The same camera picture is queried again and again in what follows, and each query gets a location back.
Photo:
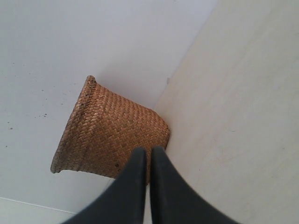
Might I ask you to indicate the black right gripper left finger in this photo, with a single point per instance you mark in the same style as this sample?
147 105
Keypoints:
124 200

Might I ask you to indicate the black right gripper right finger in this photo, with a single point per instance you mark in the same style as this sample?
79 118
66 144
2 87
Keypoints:
173 201

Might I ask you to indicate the brown woven wicker basket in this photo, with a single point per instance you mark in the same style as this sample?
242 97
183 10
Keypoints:
102 131

